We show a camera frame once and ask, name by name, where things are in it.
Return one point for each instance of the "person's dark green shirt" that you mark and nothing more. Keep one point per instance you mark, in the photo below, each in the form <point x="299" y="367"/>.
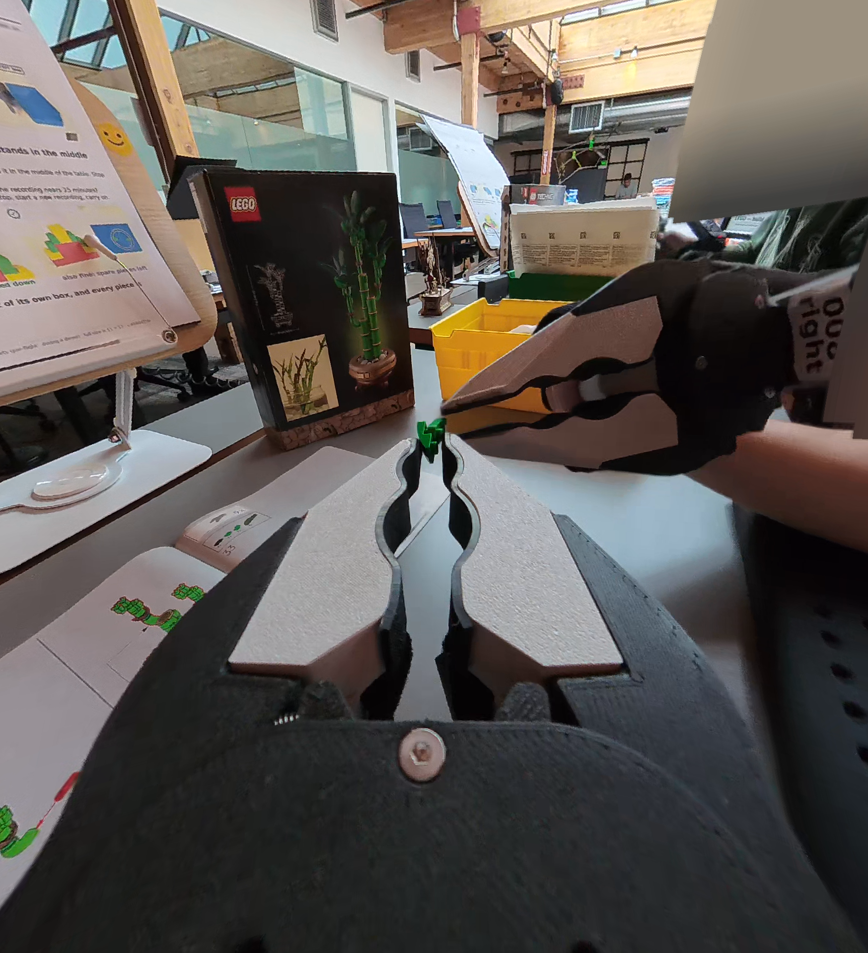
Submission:
<point x="799" y="231"/>

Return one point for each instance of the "black perforated mat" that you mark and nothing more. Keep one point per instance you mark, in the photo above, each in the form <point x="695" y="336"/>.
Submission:
<point x="836" y="670"/>

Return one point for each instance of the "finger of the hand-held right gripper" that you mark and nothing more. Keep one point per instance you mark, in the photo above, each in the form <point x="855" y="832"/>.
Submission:
<point x="598" y="439"/>
<point x="590" y="342"/>

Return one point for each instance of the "green plastic bin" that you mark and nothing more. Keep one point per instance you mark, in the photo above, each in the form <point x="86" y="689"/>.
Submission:
<point x="553" y="287"/>

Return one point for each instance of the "white paper bags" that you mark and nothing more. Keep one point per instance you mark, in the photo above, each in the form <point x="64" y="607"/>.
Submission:
<point x="583" y="238"/>

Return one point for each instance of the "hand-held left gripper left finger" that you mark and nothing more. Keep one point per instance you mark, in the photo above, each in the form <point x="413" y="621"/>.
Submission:
<point x="322" y="595"/>

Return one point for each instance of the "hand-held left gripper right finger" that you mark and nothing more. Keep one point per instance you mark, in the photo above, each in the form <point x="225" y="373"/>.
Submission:
<point x="538" y="595"/>

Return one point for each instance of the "printed instruction sheet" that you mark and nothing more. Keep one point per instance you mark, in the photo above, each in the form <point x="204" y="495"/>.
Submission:
<point x="47" y="186"/>

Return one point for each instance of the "yellow plastic parts bin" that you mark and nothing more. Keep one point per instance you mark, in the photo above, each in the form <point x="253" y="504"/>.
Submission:
<point x="479" y="350"/>

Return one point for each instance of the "person's right forearm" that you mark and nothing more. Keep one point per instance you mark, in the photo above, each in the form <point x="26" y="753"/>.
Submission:
<point x="814" y="484"/>

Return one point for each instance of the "open instruction booklet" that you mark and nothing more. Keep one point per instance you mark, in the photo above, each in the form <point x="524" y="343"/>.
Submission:
<point x="69" y="655"/>

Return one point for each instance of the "bright green small plate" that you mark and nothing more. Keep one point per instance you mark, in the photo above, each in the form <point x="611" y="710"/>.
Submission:
<point x="429" y="435"/>

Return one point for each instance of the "white document stand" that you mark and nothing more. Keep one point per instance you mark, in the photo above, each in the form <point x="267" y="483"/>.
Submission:
<point x="69" y="491"/>

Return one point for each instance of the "wooden support post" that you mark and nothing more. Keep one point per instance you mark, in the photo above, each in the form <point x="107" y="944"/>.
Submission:
<point x="155" y="82"/>

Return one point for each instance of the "yellow smiley sticker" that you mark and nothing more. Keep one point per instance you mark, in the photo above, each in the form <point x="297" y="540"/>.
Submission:
<point x="114" y="138"/>

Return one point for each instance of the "black bamboo set box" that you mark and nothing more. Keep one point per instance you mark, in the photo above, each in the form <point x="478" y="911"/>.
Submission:
<point x="292" y="260"/>

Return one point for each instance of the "background document stand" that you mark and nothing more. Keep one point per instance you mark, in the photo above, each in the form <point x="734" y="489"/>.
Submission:
<point x="471" y="164"/>

